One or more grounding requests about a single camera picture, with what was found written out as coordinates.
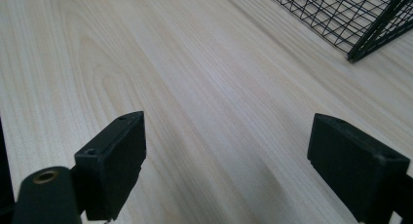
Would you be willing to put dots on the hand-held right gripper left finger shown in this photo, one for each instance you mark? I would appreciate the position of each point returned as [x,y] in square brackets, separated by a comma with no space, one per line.
[110,172]

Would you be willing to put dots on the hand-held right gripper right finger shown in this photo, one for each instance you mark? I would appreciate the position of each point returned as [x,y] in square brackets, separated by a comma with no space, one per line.
[354,172]

